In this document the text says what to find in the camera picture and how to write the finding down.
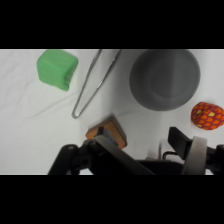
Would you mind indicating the orange patterned ball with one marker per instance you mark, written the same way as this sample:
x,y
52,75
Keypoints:
x,y
207,116

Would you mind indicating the grey bowl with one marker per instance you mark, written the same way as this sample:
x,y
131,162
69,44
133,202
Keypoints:
x,y
165,80

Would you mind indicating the silver metal tongs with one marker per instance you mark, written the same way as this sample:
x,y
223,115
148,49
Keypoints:
x,y
75,115

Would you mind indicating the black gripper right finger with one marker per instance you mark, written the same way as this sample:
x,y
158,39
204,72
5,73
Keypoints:
x,y
195,153

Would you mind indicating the green foam block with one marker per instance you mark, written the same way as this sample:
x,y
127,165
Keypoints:
x,y
56,68

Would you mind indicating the orange square block blue centre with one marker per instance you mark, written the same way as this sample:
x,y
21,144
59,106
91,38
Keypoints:
x,y
114,129

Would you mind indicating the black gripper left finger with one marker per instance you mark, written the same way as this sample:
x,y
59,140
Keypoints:
x,y
110,150

